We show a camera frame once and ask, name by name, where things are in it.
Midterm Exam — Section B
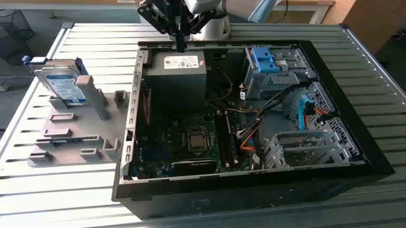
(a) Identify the CPU socket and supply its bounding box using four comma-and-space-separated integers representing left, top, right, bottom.
186, 129, 213, 155

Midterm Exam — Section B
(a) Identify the wooden cabinet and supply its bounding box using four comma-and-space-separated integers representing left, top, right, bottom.
319, 0, 406, 55

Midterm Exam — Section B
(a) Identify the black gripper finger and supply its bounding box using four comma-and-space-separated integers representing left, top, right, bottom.
136, 0, 184, 54
182, 9, 229, 53

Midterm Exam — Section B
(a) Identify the grey plastic parts rack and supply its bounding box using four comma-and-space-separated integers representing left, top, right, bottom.
27, 75, 132, 168

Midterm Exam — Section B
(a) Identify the grey power supply unit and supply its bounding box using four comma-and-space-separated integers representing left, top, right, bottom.
142, 50, 209, 114

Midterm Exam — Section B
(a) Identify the green motherboard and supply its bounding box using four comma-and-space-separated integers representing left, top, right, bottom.
136, 110, 254, 178

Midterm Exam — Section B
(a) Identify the thin yellow wire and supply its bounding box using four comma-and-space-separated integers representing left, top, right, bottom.
206, 66, 235, 103

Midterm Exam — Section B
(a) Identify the thin red wire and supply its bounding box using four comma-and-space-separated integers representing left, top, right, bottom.
142, 90, 151, 126

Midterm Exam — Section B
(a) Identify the black open PC case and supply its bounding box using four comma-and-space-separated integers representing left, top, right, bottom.
111, 39, 395, 220

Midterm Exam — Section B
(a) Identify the silver optical drive cage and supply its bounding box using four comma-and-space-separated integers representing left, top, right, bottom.
242, 46, 318, 100

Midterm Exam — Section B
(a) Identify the black wire bundle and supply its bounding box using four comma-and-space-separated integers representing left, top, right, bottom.
237, 80, 310, 138

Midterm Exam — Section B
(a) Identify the silver disk bay cage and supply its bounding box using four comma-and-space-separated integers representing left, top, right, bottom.
262, 129, 366, 170

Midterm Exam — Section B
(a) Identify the white-framed wooden desk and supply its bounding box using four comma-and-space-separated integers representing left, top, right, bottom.
0, 0, 337, 24

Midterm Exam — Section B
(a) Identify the blue plastic drive latch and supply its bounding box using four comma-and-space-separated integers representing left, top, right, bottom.
250, 47, 282, 73

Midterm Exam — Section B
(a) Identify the yellow white wire bundle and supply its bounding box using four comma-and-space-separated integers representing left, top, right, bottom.
206, 101, 259, 114

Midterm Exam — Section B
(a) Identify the black graphics card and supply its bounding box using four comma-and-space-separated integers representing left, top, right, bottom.
170, 159, 218, 176

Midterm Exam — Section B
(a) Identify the black mesh wastebasket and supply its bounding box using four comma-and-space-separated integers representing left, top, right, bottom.
0, 9, 35, 66

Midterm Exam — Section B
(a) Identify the hard disk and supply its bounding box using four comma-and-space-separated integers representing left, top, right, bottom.
22, 56, 90, 107

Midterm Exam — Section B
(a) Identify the blue SATA wire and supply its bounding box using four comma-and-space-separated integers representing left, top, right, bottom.
298, 94, 315, 131

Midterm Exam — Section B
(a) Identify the black RAM stick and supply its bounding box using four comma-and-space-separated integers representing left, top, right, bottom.
223, 111, 239, 164
214, 111, 231, 167

